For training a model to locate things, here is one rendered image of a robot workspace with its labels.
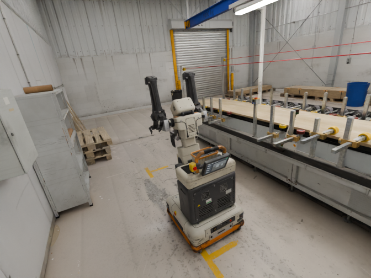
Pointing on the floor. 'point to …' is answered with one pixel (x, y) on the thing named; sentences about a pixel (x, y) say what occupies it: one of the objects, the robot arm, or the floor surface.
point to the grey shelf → (56, 149)
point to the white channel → (260, 40)
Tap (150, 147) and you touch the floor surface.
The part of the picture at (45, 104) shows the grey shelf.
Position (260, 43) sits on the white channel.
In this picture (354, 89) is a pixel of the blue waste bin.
